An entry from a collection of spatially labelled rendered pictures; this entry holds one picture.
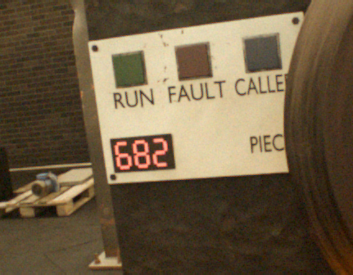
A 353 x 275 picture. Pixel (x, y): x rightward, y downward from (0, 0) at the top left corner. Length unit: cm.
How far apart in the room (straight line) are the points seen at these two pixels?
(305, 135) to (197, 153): 19
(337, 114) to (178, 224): 30
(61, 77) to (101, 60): 672
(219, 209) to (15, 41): 713
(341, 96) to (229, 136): 20
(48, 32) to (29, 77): 68
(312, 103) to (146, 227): 31
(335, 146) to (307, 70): 7
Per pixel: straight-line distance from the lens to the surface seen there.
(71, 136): 742
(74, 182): 537
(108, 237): 348
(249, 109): 62
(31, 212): 502
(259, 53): 61
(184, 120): 64
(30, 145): 775
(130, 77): 65
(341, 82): 47
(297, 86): 48
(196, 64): 63
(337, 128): 47
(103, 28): 69
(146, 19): 67
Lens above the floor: 120
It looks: 8 degrees down
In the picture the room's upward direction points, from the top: 7 degrees counter-clockwise
